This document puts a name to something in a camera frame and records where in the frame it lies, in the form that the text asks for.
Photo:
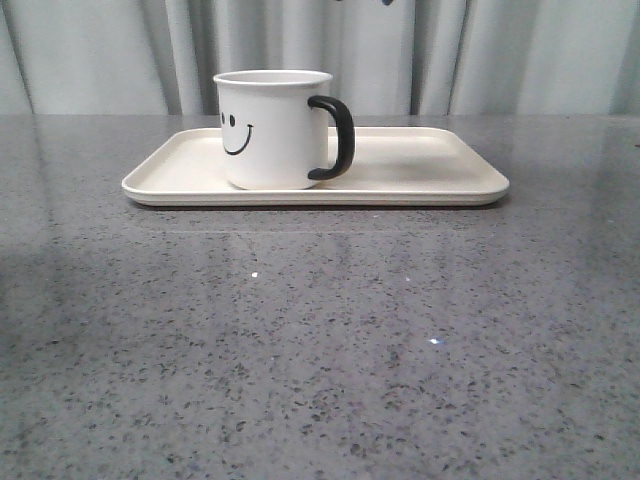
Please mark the cream rectangular plastic tray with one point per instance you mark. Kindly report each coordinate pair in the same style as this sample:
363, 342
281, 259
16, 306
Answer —
393, 166

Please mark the white smiley mug black handle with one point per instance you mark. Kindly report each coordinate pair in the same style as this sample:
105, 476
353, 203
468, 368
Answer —
281, 129

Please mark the pale grey pleated curtain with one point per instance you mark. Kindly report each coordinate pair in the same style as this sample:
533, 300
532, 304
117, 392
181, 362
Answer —
409, 57

